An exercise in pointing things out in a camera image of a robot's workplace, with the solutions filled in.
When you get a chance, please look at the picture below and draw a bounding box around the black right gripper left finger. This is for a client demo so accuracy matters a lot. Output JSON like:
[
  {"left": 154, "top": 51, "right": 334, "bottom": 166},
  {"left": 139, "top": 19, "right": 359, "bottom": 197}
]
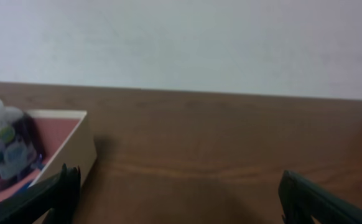
[{"left": 0, "top": 165, "right": 81, "bottom": 224}]

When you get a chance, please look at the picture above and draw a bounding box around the clear foam pump bottle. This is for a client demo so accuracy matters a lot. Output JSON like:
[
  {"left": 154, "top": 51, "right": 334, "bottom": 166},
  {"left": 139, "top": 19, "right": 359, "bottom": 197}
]
[{"left": 0, "top": 99, "right": 45, "bottom": 191}]

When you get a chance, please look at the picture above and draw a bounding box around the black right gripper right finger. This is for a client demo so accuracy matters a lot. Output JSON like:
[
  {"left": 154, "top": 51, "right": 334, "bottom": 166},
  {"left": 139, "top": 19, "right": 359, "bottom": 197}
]
[{"left": 278, "top": 170, "right": 362, "bottom": 224}]

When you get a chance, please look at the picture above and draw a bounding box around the white cardboard box pink inside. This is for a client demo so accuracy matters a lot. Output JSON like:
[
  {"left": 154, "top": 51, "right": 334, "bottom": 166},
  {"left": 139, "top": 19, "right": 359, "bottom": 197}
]
[{"left": 0, "top": 110, "right": 97, "bottom": 201}]

